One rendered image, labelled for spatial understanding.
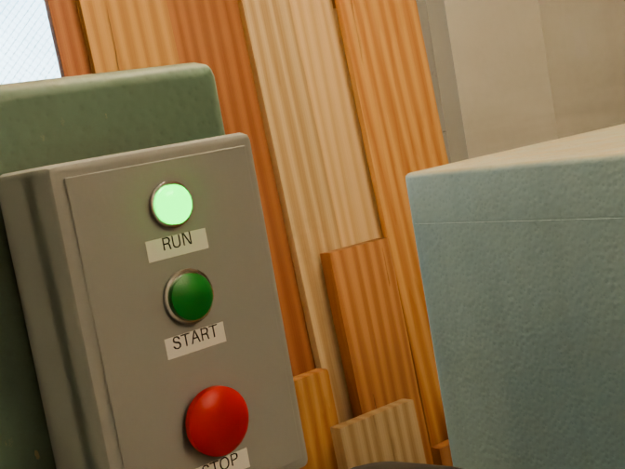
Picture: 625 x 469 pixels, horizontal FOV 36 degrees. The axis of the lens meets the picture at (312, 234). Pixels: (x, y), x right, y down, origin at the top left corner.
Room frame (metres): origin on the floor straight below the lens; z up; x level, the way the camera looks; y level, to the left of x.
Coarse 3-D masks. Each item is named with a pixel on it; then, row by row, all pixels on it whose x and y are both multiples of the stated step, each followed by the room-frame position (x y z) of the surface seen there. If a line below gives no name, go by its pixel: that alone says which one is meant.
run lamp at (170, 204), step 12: (156, 192) 0.41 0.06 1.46; (168, 192) 0.40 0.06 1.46; (180, 192) 0.41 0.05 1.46; (156, 204) 0.40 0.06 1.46; (168, 204) 0.40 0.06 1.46; (180, 204) 0.41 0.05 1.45; (192, 204) 0.41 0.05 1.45; (156, 216) 0.40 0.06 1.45; (168, 216) 0.40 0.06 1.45; (180, 216) 0.41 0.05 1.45
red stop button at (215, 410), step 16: (208, 400) 0.40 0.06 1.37; (224, 400) 0.40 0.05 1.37; (240, 400) 0.41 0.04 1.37; (192, 416) 0.40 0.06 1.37; (208, 416) 0.40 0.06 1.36; (224, 416) 0.40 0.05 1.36; (240, 416) 0.41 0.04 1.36; (192, 432) 0.40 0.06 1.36; (208, 432) 0.40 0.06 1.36; (224, 432) 0.40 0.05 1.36; (240, 432) 0.41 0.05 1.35; (208, 448) 0.40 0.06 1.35; (224, 448) 0.40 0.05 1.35
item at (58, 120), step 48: (0, 96) 0.44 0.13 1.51; (48, 96) 0.45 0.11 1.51; (96, 96) 0.46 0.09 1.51; (144, 96) 0.48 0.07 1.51; (192, 96) 0.50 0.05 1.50; (0, 144) 0.43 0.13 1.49; (48, 144) 0.45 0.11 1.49; (96, 144) 0.46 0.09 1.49; (144, 144) 0.48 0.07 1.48; (0, 240) 0.43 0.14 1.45; (0, 288) 0.42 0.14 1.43; (0, 336) 0.42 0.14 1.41; (0, 384) 0.42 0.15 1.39; (0, 432) 0.42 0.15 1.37
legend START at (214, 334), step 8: (200, 328) 0.41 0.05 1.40; (208, 328) 0.42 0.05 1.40; (216, 328) 0.42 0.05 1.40; (176, 336) 0.41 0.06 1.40; (184, 336) 0.41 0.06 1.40; (192, 336) 0.41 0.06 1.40; (200, 336) 0.41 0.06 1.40; (208, 336) 0.42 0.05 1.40; (216, 336) 0.42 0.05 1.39; (224, 336) 0.42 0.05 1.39; (168, 344) 0.40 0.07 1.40; (176, 344) 0.41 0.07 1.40; (184, 344) 0.41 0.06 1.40; (192, 344) 0.41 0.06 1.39; (200, 344) 0.41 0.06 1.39; (208, 344) 0.41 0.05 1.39; (168, 352) 0.40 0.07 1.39; (176, 352) 0.40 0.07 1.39; (184, 352) 0.41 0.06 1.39; (192, 352) 0.41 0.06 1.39
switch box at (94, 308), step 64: (0, 192) 0.42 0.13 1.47; (64, 192) 0.38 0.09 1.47; (128, 192) 0.40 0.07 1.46; (192, 192) 0.42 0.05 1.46; (256, 192) 0.44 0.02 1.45; (64, 256) 0.38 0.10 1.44; (128, 256) 0.40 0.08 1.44; (192, 256) 0.41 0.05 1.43; (256, 256) 0.44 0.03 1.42; (64, 320) 0.39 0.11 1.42; (128, 320) 0.39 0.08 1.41; (256, 320) 0.43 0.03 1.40; (64, 384) 0.40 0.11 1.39; (128, 384) 0.39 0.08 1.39; (192, 384) 0.41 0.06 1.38; (256, 384) 0.43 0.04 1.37; (64, 448) 0.41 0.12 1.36; (128, 448) 0.39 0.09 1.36; (192, 448) 0.40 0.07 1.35; (256, 448) 0.42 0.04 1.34
